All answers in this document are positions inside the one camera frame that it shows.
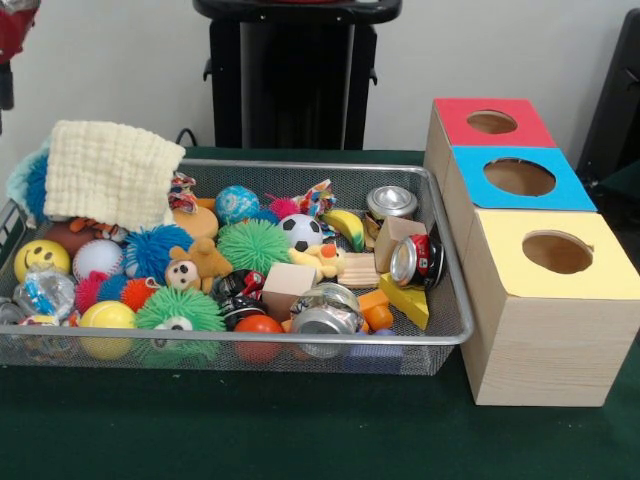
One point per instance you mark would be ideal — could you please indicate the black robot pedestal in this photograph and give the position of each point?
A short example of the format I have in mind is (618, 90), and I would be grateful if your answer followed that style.
(290, 80)

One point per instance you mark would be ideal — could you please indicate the yellow wedge block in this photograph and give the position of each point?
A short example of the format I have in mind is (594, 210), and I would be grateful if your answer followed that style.
(408, 300)

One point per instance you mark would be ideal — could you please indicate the yellow smiley face ball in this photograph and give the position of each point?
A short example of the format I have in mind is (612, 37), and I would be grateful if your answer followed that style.
(42, 260)

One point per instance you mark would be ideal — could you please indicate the orange red ball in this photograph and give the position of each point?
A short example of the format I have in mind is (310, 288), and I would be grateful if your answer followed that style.
(258, 325)

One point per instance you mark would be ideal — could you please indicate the black chair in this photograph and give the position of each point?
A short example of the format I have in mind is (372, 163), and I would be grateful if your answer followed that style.
(620, 110)

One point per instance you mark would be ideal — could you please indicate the wooden box with three holes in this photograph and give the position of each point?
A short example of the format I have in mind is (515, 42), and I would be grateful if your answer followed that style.
(540, 340)

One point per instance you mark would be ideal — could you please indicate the mint green cloth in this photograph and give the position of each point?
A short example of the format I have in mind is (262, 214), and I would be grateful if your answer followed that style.
(18, 180)

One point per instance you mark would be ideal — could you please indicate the blue spiky ball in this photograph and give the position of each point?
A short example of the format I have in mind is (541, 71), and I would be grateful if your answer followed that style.
(155, 250)
(37, 190)

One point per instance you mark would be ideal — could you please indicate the clear mesh bin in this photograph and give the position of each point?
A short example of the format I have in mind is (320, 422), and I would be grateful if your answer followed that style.
(430, 355)

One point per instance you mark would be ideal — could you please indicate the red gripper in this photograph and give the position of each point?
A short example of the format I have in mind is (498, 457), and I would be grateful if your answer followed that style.
(15, 35)

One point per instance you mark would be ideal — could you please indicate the brown teddy bear toy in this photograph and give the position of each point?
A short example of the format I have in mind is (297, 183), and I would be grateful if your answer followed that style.
(200, 262)

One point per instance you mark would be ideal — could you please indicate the white baseball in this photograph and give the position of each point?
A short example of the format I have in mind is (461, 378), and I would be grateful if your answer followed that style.
(98, 260)

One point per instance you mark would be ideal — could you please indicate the crushed silver can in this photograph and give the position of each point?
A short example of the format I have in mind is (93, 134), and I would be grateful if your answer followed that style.
(325, 312)

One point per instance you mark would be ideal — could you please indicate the cream yellow cloth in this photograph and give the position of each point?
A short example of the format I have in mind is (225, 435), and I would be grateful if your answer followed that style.
(110, 170)

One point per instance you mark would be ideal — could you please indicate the black and white soccer ball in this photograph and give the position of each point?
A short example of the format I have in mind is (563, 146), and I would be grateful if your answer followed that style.
(302, 232)

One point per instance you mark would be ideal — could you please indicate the green spiky ball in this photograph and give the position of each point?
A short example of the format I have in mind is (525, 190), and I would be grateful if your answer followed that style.
(180, 310)
(255, 246)

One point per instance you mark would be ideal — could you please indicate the crumpled clear plastic bottle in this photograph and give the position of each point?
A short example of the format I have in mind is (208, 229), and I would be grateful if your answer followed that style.
(45, 293)

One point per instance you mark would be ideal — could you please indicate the plain yellow ball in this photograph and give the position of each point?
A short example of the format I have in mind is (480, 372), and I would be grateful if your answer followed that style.
(107, 318)

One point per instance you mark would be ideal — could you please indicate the dark green table cloth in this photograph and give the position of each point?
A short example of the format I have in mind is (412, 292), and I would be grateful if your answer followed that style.
(300, 430)

